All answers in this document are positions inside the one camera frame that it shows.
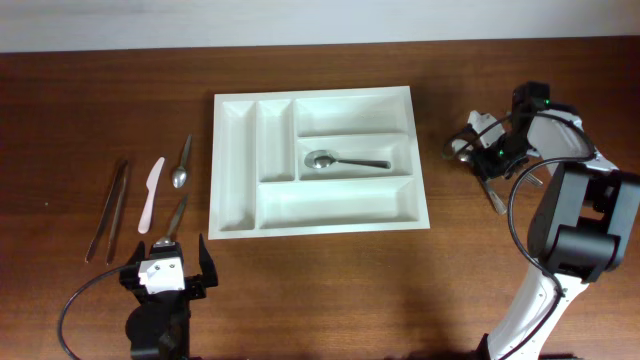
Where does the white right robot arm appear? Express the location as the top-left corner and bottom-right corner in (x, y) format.
(456, 81), (639, 359)

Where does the steel dessert spoon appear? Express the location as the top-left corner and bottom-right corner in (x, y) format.
(153, 195), (188, 248)

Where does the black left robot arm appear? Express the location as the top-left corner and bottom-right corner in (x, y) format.
(119, 237), (218, 359)

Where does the small steel teaspoon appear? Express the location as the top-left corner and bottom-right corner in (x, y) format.
(171, 134), (192, 189)

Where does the large steel spoon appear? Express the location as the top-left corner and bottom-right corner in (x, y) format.
(303, 150), (391, 169)

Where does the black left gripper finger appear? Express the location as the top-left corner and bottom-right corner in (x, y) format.
(198, 234), (218, 288)
(126, 241), (146, 273)

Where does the white plastic cutlery tray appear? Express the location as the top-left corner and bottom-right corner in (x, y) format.
(208, 86), (430, 240)

